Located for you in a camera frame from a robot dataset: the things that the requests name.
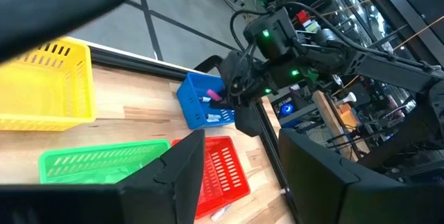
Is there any green plastic basket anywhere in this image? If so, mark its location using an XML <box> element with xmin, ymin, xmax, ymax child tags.
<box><xmin>37</xmin><ymin>139</ymin><xmax>171</xmax><ymax>185</ymax></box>

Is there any yellow plastic basket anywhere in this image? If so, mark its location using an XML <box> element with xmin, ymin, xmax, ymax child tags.
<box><xmin>0</xmin><ymin>36</ymin><xmax>97</xmax><ymax>132</ymax></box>

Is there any white bulb table lamp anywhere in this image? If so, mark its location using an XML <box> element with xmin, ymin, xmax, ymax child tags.
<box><xmin>334</xmin><ymin>91</ymin><xmax>358</xmax><ymax>104</ymax></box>

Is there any wooden background table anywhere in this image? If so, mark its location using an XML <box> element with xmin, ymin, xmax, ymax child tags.
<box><xmin>311</xmin><ymin>90</ymin><xmax>370</xmax><ymax>162</ymax></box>

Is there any slim blue capped pen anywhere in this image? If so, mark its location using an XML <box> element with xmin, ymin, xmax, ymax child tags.
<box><xmin>210</xmin><ymin>203</ymin><xmax>232</xmax><ymax>223</ymax></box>

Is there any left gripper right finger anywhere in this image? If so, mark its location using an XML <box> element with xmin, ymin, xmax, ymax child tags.
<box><xmin>279</xmin><ymin>129</ymin><xmax>405</xmax><ymax>224</ymax></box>

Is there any blue plastic basket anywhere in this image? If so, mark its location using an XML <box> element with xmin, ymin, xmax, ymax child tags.
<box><xmin>176</xmin><ymin>71</ymin><xmax>237</xmax><ymax>130</ymax></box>

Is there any red box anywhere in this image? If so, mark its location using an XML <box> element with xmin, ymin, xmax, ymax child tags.
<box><xmin>296</xmin><ymin>8</ymin><xmax>310</xmax><ymax>24</ymax></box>

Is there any red plastic basket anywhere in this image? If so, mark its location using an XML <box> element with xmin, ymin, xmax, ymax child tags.
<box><xmin>171</xmin><ymin>135</ymin><xmax>251</xmax><ymax>221</ymax></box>

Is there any black computer tower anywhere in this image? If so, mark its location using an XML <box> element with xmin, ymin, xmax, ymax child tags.
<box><xmin>273</xmin><ymin>95</ymin><xmax>306</xmax><ymax>128</ymax></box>

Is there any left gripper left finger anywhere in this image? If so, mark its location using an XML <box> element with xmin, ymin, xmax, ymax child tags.
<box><xmin>117</xmin><ymin>129</ymin><xmax>205</xmax><ymax>224</ymax></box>

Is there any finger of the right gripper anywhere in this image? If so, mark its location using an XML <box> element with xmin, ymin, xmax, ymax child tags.
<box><xmin>209</xmin><ymin>97</ymin><xmax>237</xmax><ymax>111</ymax></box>
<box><xmin>234</xmin><ymin>103</ymin><xmax>264</xmax><ymax>138</ymax></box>

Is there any pink thin marker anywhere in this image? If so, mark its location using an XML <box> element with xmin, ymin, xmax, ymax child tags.
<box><xmin>206</xmin><ymin>89</ymin><xmax>223</xmax><ymax>102</ymax></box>

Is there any black arched clamp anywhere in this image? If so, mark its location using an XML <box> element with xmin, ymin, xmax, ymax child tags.
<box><xmin>193</xmin><ymin>55</ymin><xmax>225</xmax><ymax>74</ymax></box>

